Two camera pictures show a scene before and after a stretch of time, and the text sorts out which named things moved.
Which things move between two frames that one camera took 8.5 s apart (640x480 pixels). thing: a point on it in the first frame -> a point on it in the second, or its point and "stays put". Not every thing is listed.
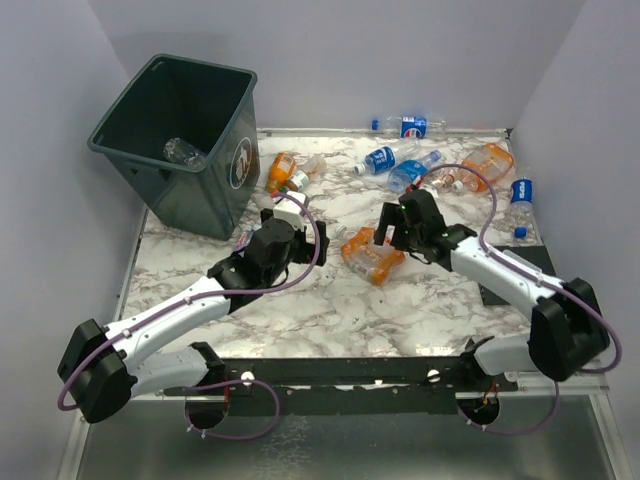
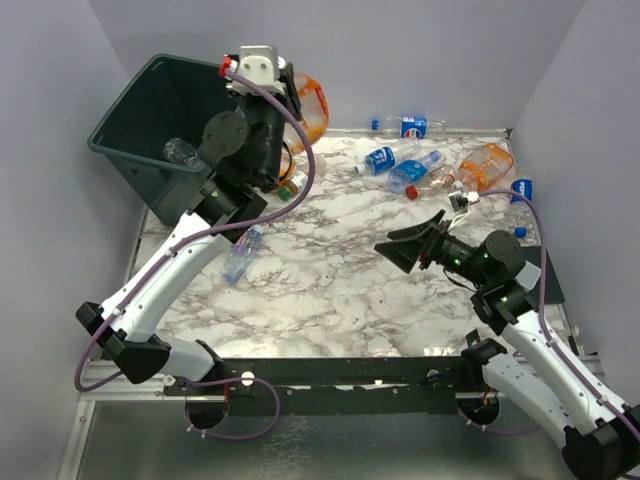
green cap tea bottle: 296,182 stays put
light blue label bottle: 402,174 stays put
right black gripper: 393,214 -> 407,253
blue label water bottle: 384,160 stays put
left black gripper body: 301,251 -> 261,113
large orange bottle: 365,257 -> 315,110
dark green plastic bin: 187,133 stays put
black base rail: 409,386 stays put
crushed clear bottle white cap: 177,150 stays put
